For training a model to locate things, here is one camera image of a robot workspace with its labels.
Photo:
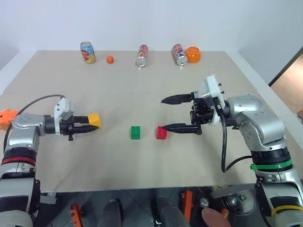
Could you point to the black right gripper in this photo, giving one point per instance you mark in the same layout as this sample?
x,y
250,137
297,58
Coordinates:
x,y
203,111

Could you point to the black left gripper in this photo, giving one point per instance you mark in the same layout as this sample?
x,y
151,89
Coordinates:
x,y
67,127

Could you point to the yellow toy brick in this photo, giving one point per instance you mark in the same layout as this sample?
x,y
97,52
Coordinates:
x,y
95,120

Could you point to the red toy brick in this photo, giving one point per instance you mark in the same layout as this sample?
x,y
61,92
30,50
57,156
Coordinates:
x,y
161,134

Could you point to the green toy brick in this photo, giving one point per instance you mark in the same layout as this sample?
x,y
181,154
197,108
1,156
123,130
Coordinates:
x,y
135,133

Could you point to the orange plush pumpkin toy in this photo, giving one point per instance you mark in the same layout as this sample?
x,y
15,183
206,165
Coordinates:
x,y
7,117

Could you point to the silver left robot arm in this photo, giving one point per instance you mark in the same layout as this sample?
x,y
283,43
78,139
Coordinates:
x,y
23,123

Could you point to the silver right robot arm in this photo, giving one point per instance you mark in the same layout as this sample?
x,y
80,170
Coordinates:
x,y
260,123

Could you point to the red white blue can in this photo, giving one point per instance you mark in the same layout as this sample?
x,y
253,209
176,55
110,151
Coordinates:
x,y
180,55

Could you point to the orange plastic bowl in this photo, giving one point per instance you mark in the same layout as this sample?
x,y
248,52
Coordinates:
x,y
193,55

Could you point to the red silver drink can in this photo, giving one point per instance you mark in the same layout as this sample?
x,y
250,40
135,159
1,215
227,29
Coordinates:
x,y
142,56

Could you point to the small orange ball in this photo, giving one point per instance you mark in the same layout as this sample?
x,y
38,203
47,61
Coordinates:
x,y
110,59

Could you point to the yellow blue drink can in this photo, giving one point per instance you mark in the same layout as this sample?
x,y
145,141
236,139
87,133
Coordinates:
x,y
88,53

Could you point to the small silver knob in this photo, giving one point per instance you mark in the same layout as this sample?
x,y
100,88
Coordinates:
x,y
204,202

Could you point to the dark rounded shape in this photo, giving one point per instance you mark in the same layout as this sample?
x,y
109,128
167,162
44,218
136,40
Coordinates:
x,y
169,211
111,212

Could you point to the shiny silver round dome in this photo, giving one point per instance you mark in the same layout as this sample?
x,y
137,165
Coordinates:
x,y
239,203

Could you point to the small orange part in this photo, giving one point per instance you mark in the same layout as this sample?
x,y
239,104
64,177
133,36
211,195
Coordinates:
x,y
225,212

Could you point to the brown rounded shape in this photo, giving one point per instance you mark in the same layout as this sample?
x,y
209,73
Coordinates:
x,y
214,218

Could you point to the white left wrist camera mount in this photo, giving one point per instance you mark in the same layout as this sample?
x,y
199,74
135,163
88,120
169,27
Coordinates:
x,y
61,106

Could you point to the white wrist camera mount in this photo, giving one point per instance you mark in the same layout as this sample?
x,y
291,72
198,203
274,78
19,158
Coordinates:
x,y
213,85
61,106

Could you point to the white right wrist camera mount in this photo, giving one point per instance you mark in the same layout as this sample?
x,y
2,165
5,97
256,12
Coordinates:
x,y
213,85

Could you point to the grey metal table bracket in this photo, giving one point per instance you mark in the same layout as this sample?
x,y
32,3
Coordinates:
x,y
48,199

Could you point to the orange metal frame piece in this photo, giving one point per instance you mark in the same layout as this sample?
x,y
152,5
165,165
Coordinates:
x,y
76,214
187,204

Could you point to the dark door frame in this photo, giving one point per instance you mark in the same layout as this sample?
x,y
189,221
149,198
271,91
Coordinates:
x,y
284,68

